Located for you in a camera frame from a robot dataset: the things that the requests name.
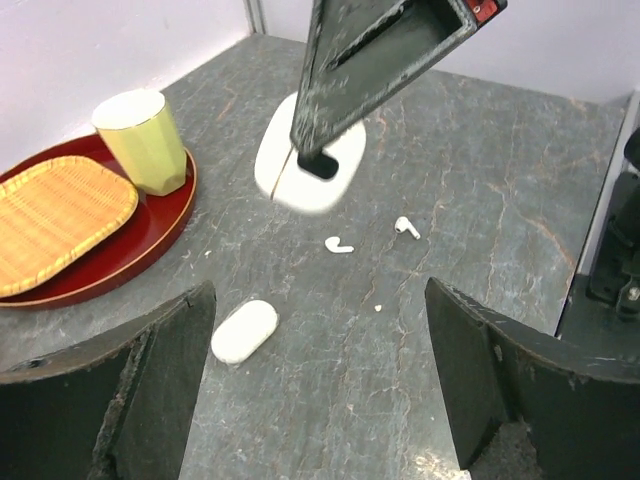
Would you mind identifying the pale green mug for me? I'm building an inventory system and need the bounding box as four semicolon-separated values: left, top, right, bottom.
91;89;186;196

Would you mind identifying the red round lacquer tray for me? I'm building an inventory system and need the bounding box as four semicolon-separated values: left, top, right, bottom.
1;153;198;310

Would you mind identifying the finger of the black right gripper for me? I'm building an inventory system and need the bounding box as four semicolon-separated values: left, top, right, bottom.
290;0;500;155

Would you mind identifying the aluminium frame post right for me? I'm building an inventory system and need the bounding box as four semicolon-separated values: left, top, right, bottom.
243;0;267;34

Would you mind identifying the white earbud upper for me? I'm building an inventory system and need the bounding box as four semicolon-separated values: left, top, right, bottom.
324;236;355;254

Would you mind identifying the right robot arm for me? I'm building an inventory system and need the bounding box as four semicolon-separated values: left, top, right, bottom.
290;1;639;362

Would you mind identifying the white earbud lower middle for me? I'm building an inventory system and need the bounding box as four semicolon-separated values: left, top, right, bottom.
394;216;421;240

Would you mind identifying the white earbud charging case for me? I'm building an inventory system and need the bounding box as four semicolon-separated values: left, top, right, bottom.
211;299;279;365

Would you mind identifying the woven bamboo basket tray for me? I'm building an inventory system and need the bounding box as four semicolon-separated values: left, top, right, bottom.
1;155;139;298

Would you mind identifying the small white charging case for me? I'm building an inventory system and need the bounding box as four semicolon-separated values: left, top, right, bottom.
254;93;366;215

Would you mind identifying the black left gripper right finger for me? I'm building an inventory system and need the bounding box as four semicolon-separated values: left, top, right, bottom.
425;277;639;479

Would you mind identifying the white earbud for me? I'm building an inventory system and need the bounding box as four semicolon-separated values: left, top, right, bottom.
324;236;355;254
394;216;421;240

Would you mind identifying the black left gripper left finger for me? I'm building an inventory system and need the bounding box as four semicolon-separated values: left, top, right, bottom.
1;281;216;479

